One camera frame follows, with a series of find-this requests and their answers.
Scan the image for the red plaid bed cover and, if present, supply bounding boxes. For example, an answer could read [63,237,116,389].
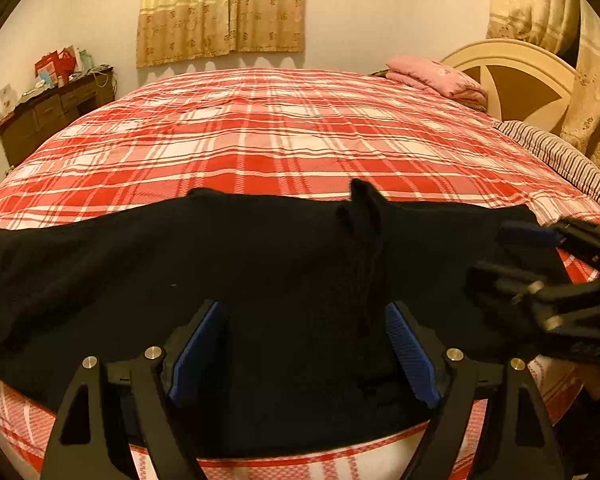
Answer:
[0,66,600,480]

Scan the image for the red gift bags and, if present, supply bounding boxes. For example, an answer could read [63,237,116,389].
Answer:
[34,44,95,87]

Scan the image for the grey striped pillow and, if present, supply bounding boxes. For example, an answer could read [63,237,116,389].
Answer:
[494,120,600,206]

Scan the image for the dark wooden dresser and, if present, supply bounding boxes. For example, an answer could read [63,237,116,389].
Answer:
[0,65,117,167]

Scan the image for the beige curtain by headboard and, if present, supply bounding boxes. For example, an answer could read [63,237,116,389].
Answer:
[486,0,600,169]

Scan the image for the beige window curtain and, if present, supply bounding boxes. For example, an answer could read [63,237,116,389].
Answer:
[136,0,305,68]

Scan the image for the folded pink blanket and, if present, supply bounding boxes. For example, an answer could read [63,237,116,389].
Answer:
[385,55,488,112]

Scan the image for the black pants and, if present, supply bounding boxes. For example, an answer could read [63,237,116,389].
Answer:
[0,180,569,458]

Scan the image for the white card on dresser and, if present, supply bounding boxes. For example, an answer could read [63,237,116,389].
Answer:
[0,84,19,113]

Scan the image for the cream wooden headboard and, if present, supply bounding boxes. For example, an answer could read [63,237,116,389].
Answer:
[442,39,576,134]

